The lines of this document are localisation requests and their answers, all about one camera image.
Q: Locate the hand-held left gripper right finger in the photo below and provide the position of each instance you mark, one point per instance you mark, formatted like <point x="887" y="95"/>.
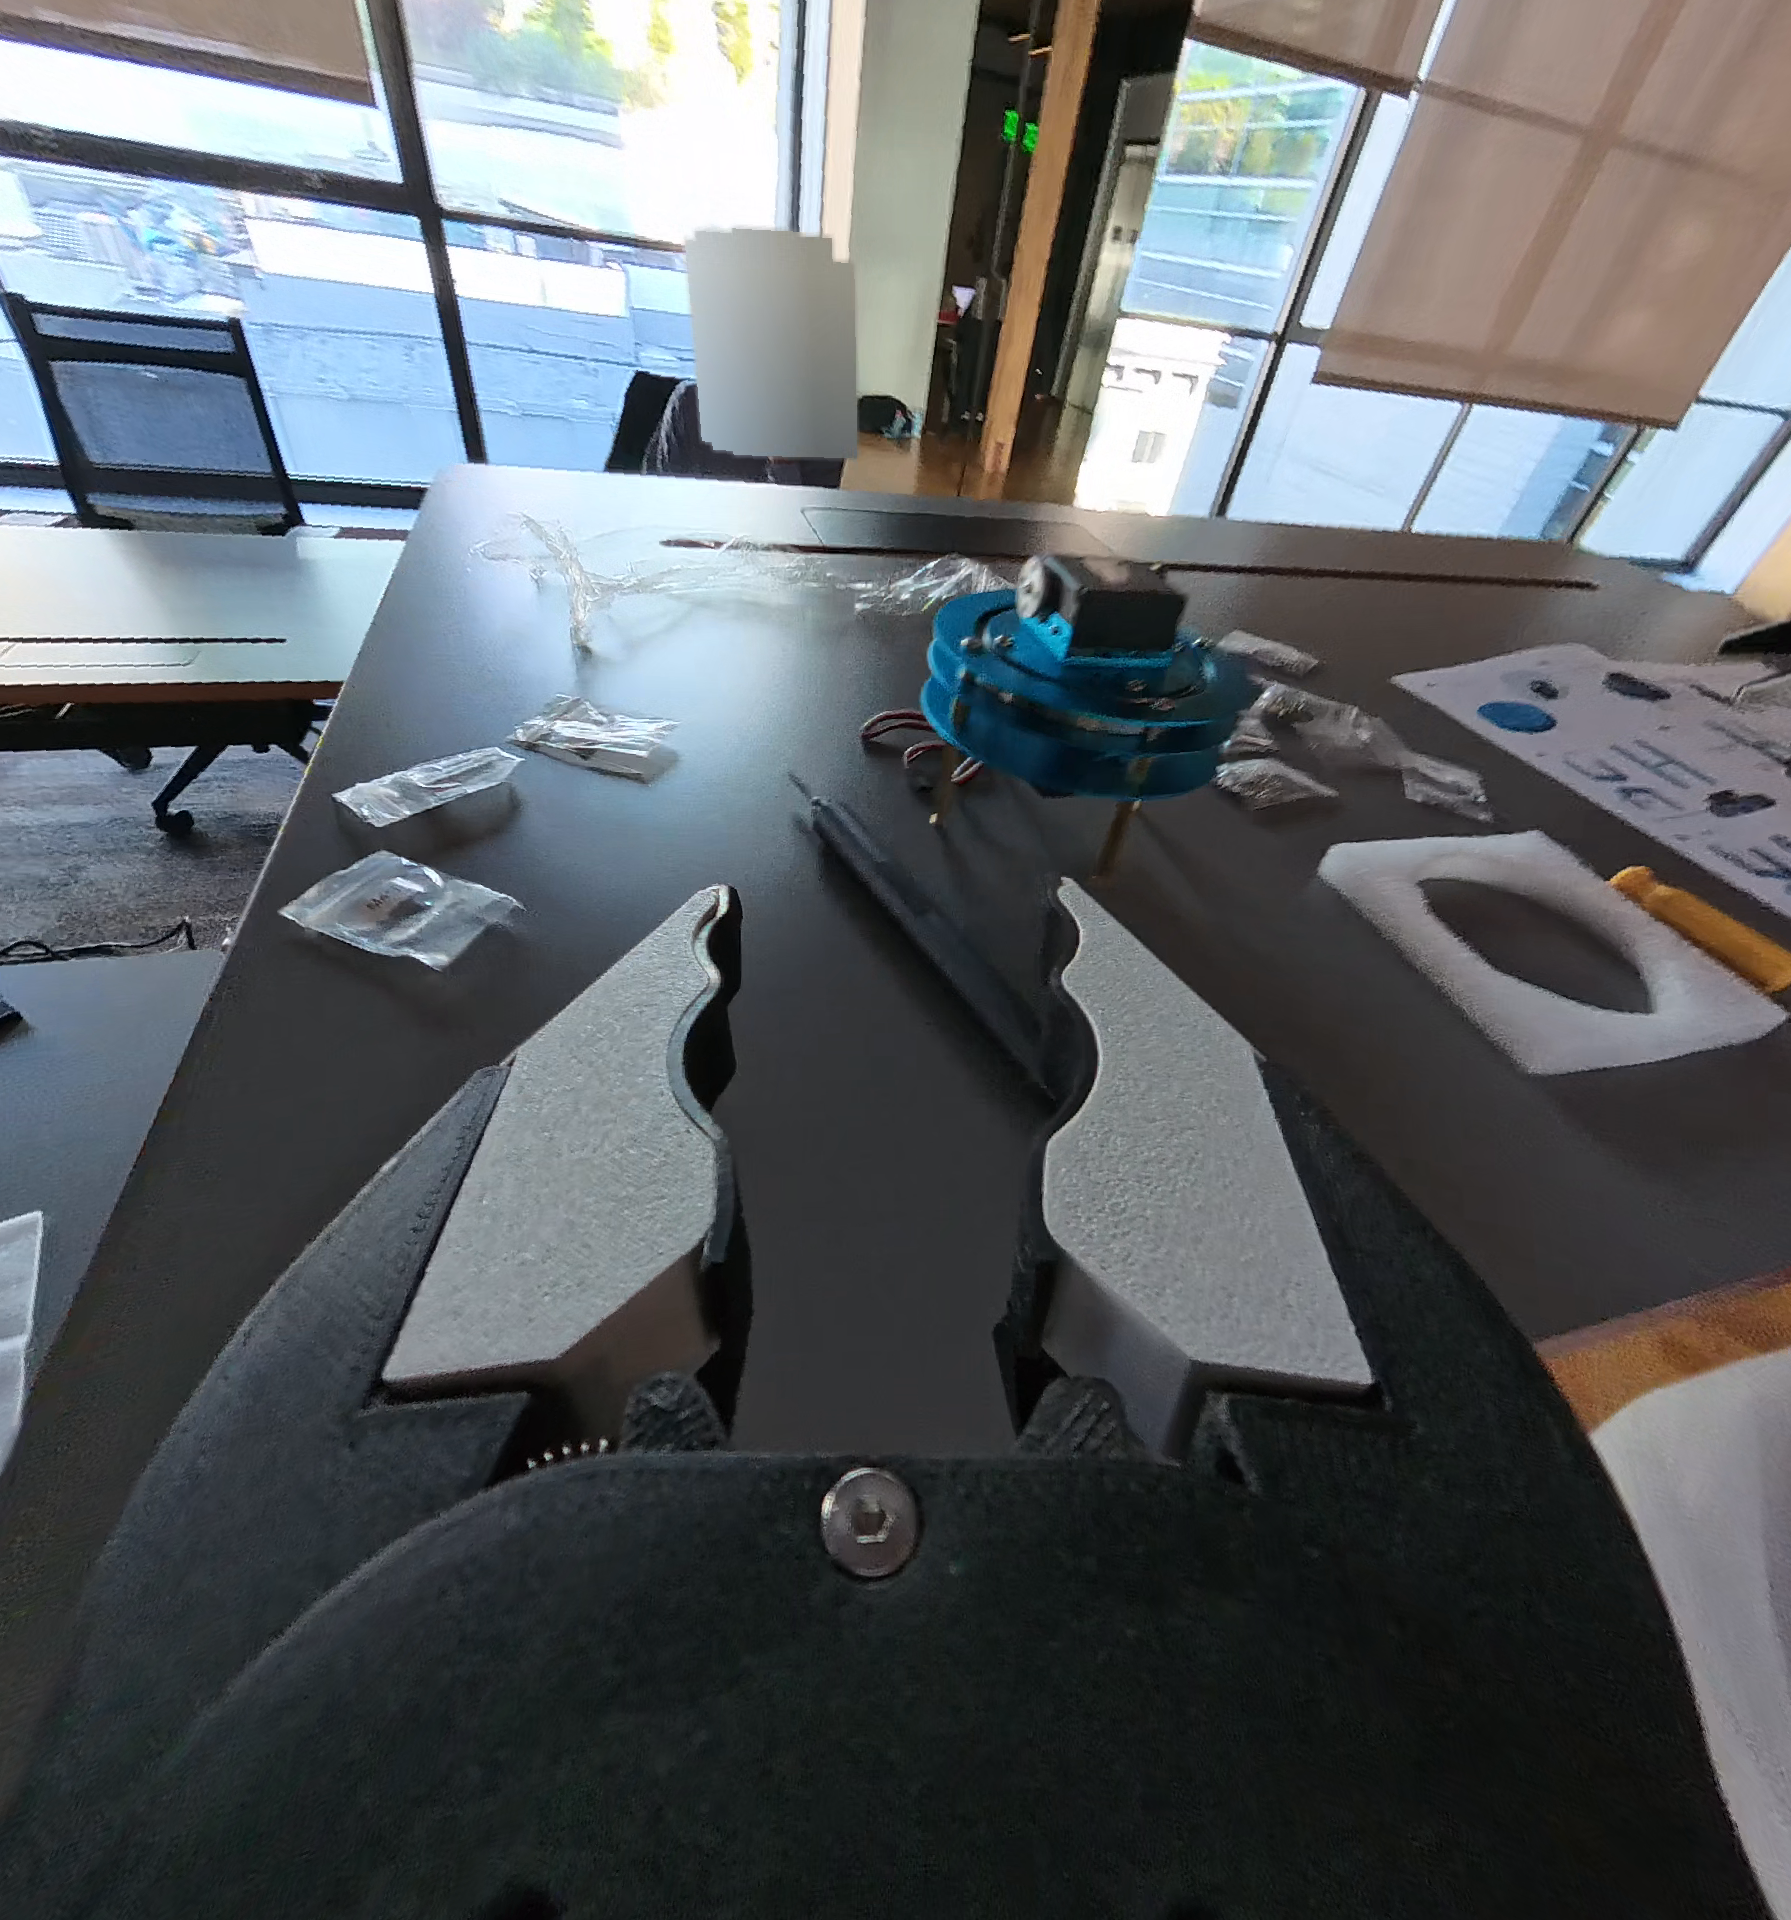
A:
<point x="1196" y="1199"/>

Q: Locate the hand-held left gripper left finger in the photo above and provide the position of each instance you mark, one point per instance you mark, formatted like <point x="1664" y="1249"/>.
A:
<point x="567" y="1199"/>

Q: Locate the printed instruction sheet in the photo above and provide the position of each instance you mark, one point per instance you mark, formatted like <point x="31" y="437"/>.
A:
<point x="1613" y="706"/>

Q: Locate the black screwdriver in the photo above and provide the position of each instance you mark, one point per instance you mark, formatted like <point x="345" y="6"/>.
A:
<point x="909" y="915"/>

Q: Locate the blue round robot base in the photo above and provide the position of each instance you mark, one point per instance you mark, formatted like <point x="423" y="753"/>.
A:
<point x="1046" y="720"/>

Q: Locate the black desk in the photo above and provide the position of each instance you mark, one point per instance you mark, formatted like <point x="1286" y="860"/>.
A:
<point x="1286" y="1168"/>

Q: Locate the clear bag with dark part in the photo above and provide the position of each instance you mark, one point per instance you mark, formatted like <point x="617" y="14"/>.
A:
<point x="386" y="907"/>

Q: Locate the clear plastic parts bag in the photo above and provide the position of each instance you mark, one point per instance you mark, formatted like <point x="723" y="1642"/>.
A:
<point x="423" y="789"/>
<point x="592" y="738"/>

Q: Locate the cluster of small screw bags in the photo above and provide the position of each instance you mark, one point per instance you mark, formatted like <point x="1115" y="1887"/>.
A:
<point x="1315" y="720"/>

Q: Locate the beige roller blind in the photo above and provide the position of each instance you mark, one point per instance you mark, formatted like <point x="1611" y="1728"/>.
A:
<point x="161" y="36"/>
<point x="1585" y="195"/>

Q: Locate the crumpled clear plastic wrap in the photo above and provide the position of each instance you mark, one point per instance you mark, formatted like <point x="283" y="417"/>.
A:
<point x="582" y="562"/>

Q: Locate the grey rolling table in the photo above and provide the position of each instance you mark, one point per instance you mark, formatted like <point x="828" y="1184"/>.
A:
<point x="161" y="584"/>

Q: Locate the large glass window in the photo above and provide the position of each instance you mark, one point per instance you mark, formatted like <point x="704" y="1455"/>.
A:
<point x="1225" y="195"/>
<point x="567" y="150"/>

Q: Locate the black office chair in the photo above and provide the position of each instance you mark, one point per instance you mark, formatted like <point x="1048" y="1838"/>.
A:
<point x="647" y="427"/>

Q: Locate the black backpack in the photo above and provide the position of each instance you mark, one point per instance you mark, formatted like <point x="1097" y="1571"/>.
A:
<point x="891" y="417"/>

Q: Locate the black mesh chair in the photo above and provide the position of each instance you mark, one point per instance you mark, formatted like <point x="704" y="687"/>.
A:
<point x="161" y="414"/>

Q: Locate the green exit sign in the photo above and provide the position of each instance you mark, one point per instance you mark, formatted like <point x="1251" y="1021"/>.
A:
<point x="1019" y="134"/>

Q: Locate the white foam frame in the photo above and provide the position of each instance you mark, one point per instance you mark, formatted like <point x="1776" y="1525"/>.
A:
<point x="1375" y="884"/>

